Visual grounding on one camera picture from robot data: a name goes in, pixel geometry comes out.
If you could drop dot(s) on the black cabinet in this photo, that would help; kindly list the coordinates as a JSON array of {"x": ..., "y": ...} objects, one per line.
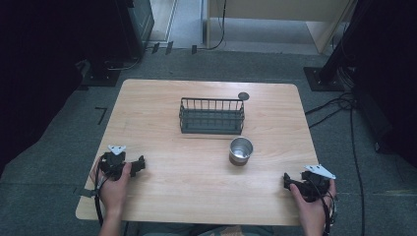
[{"x": 139, "y": 23}]

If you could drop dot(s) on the person's right hand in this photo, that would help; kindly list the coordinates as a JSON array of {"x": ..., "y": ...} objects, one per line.
[{"x": 311, "y": 211}]

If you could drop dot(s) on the black stand with base plate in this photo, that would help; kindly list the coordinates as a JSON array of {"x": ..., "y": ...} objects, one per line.
[
  {"x": 101, "y": 77},
  {"x": 323, "y": 78}
]

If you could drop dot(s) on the metal cup with brown base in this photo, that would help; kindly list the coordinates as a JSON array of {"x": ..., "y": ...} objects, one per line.
[{"x": 241, "y": 151}]

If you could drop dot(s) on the dark round table grommet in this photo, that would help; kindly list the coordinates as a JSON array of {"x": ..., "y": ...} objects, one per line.
[{"x": 243, "y": 96}]

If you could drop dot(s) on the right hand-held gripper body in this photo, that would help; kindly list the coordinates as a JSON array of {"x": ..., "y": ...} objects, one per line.
[{"x": 315, "y": 185}]

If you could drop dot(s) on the light wooden furniture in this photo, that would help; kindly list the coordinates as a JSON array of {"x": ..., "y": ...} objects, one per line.
[{"x": 278, "y": 10}]

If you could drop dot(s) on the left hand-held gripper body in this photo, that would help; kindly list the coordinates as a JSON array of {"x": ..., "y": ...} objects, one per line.
[{"x": 113, "y": 162}]

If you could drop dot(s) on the person's left hand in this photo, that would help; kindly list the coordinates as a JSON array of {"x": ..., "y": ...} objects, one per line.
[{"x": 113, "y": 191}]

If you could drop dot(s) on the grey tape strip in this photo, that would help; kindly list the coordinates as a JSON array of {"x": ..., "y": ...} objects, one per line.
[{"x": 84, "y": 192}]

